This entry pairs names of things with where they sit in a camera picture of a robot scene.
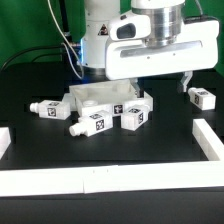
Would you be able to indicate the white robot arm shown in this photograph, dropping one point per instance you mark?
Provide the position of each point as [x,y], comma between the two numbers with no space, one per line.
[152,38]

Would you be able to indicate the white square tabletop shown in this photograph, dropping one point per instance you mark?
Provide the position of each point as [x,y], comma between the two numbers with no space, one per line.
[114,97]

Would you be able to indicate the white fence wall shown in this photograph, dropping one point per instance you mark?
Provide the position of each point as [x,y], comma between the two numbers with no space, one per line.
[111,178]
[207,139]
[5,140]

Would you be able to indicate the white front fence wall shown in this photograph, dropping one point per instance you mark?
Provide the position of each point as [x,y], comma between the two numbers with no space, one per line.
[111,178]

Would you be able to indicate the white left fence wall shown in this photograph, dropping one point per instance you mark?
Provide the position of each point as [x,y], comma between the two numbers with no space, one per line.
[5,140]

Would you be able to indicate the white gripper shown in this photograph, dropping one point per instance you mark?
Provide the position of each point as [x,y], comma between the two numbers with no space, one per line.
[127,54]

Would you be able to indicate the white right fence wall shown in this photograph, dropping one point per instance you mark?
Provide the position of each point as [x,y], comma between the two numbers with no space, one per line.
[207,139]

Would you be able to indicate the green backdrop curtain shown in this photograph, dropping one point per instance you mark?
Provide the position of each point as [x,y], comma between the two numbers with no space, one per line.
[27,23]

